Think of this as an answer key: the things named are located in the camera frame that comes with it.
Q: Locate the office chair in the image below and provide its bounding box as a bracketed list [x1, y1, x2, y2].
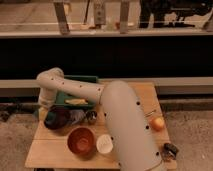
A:
[166, 0, 213, 29]

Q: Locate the white cup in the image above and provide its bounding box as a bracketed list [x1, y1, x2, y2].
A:
[96, 134, 113, 155]

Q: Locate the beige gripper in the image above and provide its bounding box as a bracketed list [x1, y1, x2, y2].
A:
[38, 91, 57, 110]

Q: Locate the purple bowl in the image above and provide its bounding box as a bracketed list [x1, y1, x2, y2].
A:
[44, 106, 70, 130]

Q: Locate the green yellow sponge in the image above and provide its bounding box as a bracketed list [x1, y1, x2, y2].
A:
[37, 107, 55, 122]

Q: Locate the yellow banana in tray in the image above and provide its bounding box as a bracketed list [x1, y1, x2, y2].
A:
[65, 99, 88, 105]

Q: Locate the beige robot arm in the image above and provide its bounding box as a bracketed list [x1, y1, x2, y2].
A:
[36, 68, 166, 171]

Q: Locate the green tray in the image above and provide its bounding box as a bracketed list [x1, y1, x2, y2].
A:
[55, 75, 99, 110]

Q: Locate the person in background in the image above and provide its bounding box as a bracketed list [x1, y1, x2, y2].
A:
[139, 0, 180, 28]

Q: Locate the orange bowl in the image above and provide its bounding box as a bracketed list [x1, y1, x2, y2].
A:
[67, 127, 95, 157]

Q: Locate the metal spoon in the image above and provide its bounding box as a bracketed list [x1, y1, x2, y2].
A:
[145, 110, 156, 117]

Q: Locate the small dark metal cup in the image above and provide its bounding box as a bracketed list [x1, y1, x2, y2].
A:
[86, 110, 97, 125]

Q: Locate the dark brown small object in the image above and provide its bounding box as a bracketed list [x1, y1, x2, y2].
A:
[162, 143, 179, 162]

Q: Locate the orange fruit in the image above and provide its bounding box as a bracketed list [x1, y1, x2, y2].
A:
[151, 117, 165, 131]

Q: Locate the grey crumpled cloth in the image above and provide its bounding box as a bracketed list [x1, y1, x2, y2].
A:
[69, 110, 86, 125]

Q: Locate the wooden board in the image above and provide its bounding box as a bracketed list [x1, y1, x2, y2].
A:
[24, 81, 178, 170]

